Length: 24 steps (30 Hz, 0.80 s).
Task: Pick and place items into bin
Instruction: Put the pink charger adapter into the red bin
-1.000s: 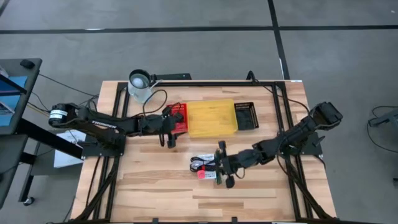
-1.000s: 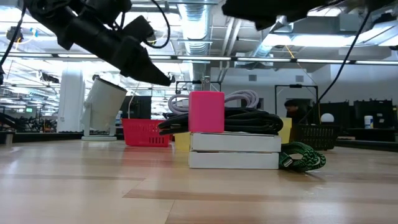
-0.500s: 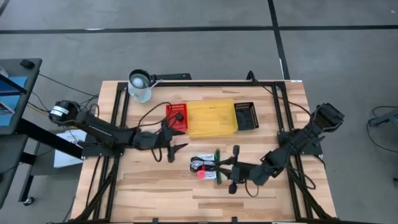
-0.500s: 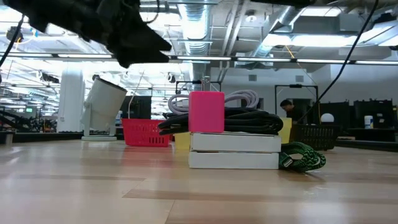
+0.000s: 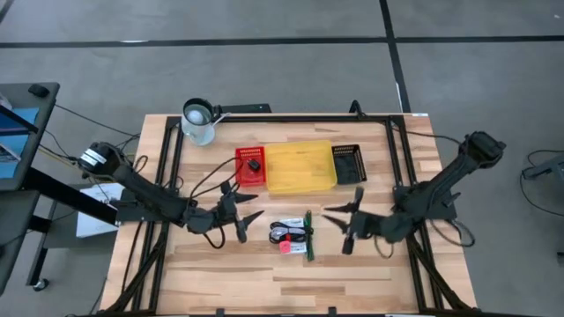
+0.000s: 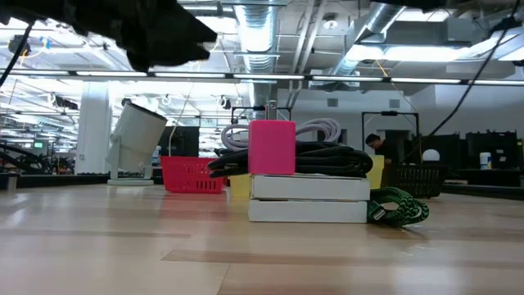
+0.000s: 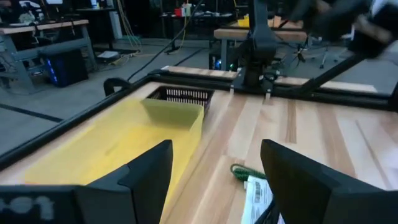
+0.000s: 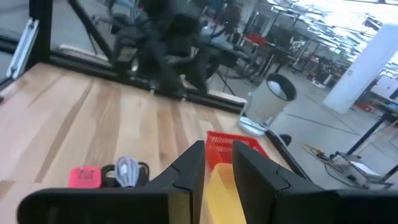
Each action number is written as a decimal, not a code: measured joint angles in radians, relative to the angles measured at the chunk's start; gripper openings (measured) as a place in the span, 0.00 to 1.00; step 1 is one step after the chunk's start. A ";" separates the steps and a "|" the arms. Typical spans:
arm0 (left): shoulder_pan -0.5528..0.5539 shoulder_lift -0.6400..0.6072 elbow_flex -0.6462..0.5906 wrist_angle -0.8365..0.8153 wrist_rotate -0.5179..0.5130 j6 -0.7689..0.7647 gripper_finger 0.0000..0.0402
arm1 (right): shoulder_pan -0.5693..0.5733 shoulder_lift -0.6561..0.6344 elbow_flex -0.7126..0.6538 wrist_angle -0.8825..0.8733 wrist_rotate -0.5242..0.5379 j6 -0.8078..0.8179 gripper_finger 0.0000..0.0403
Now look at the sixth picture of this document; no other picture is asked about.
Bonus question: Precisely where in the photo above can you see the person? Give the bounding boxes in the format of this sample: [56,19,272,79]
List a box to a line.
[364,133,395,166]

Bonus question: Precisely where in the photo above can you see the red slotted plastic basket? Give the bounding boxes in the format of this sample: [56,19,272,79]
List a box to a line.
[160,155,228,194]

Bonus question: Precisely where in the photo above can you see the background black gantry frame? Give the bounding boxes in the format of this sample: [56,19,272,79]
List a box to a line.
[361,110,421,157]

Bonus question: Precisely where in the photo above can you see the pink wall charger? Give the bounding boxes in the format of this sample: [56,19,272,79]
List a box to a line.
[247,100,297,176]

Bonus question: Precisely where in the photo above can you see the translucent yellow plastic bin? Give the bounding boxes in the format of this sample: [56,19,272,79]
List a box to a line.
[228,154,386,198]

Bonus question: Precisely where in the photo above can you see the white cable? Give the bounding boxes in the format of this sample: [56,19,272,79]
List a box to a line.
[220,117,342,152]

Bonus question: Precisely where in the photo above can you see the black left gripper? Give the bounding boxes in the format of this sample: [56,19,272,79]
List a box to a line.
[61,0,218,73]

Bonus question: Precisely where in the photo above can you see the black slotted plastic basket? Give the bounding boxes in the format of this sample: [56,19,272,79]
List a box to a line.
[380,163,449,199]

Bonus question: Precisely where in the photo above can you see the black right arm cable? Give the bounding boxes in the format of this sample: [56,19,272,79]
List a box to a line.
[403,0,524,163]

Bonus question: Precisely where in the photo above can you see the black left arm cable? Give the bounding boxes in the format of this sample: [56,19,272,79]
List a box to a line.
[0,22,36,88]

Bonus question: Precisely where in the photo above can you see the black ceiling-mounted device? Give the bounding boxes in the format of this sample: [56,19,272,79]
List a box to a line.
[7,34,32,57]

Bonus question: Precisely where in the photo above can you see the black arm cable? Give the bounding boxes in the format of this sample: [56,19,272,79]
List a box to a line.
[403,0,524,163]
[0,22,36,88]

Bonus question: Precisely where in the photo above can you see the white pillar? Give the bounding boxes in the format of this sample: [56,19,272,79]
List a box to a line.
[75,81,113,175]

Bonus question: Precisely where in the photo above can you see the green braided cable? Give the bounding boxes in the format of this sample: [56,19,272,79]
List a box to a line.
[367,186,431,229]

